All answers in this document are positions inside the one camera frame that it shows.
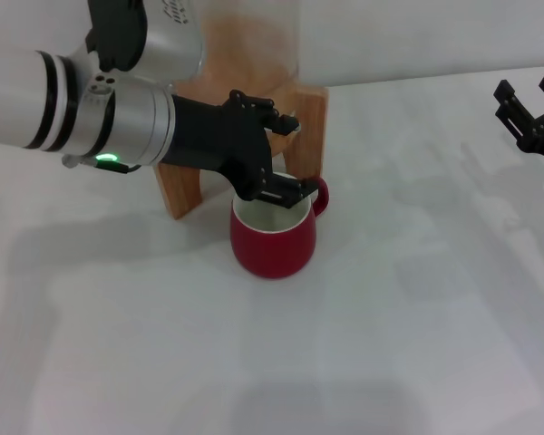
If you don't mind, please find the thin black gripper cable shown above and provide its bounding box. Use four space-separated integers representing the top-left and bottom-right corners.
62 153 141 176

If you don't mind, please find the wooden dispenser stand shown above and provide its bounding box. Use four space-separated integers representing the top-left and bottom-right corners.
157 85 330 221

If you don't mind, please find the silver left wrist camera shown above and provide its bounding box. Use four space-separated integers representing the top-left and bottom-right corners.
84 0 205 85

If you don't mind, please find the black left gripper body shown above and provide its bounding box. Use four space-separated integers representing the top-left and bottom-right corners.
160 89 274 200

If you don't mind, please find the red cup with white inside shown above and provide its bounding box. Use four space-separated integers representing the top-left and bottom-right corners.
229 174 331 280

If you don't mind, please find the clear glass dispenser jar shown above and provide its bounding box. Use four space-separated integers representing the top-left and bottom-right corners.
171 0 300 119

